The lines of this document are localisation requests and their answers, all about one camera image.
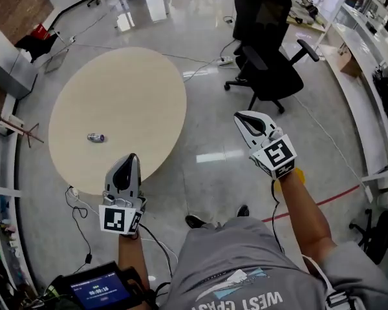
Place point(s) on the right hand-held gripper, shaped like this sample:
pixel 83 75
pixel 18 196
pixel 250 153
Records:
pixel 276 155

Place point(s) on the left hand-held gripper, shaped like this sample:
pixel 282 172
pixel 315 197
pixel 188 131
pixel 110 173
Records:
pixel 114 220

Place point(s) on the small purple bottle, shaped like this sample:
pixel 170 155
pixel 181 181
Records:
pixel 96 137

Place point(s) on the yellow waste bin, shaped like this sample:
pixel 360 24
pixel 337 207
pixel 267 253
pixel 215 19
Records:
pixel 300 176

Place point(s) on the person's right forearm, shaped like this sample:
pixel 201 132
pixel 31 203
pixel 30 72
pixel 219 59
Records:
pixel 300 212

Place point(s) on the person's left forearm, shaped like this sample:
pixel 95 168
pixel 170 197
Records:
pixel 131 254

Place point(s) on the round beige table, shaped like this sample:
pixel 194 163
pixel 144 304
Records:
pixel 116 92

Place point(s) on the white power strip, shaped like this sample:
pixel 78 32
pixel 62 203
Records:
pixel 368 193
pixel 224 60
pixel 74 192

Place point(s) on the black mesh-back office chair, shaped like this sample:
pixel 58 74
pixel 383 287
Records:
pixel 271 76

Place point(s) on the person's left black shoe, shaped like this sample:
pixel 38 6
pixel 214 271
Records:
pixel 196 221

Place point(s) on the person's black shoe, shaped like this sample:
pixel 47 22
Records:
pixel 243 211
pixel 196 221

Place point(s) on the person's right black shoe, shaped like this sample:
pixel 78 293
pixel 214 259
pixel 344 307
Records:
pixel 243 211

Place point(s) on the black power adapter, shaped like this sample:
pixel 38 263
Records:
pixel 87 258

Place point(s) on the red floor tape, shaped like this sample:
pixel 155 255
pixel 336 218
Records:
pixel 329 199

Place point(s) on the brown wooden stand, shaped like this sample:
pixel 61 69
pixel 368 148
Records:
pixel 28 135

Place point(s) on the white curved shelf unit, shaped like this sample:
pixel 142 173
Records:
pixel 362 108

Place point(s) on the cardboard box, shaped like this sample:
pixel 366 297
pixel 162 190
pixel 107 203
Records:
pixel 349 61

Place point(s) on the black wrist-mounted display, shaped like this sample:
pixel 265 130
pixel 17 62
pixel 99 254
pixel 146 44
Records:
pixel 100 291

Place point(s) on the white storage shelf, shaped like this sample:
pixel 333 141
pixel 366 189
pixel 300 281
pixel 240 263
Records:
pixel 6 190

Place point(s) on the cluttered wooden desk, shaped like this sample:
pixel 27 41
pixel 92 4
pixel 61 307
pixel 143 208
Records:
pixel 305 15

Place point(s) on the person's grey t-shirt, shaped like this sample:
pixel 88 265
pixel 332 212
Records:
pixel 245 254

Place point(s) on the metal folding chair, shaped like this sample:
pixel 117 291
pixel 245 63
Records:
pixel 56 61

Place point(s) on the white round bucket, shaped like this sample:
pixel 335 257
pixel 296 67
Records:
pixel 385 199

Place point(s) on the black garment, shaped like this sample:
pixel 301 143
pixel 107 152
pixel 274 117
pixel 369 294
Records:
pixel 35 47

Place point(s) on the grey cabinet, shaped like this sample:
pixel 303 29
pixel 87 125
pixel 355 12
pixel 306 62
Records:
pixel 6 69

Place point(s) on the red bag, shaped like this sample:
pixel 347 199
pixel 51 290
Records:
pixel 40 31

